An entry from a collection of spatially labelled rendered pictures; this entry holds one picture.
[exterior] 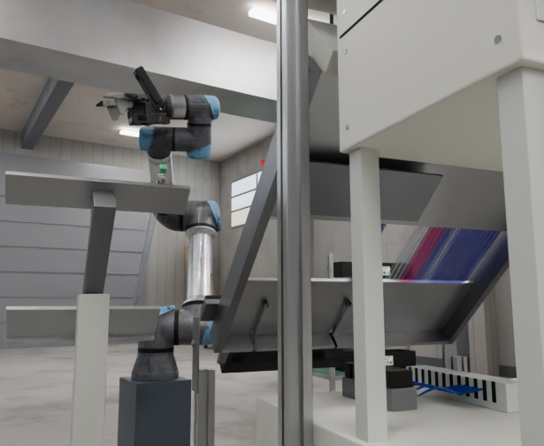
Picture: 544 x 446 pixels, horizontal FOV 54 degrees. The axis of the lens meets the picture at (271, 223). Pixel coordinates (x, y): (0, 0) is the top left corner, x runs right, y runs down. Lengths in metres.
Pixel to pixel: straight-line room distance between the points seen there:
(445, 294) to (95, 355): 0.89
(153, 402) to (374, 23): 1.35
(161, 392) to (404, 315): 0.78
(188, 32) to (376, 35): 4.35
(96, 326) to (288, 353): 0.48
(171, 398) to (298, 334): 1.02
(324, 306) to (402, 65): 0.80
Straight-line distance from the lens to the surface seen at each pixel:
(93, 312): 1.16
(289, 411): 0.82
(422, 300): 1.49
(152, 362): 1.79
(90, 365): 1.16
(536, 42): 0.55
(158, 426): 1.80
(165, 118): 1.66
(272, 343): 1.35
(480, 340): 6.37
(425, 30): 0.65
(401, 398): 0.94
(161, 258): 11.43
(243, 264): 1.11
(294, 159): 0.84
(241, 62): 5.18
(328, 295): 1.32
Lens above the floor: 0.79
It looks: 8 degrees up
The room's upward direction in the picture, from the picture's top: straight up
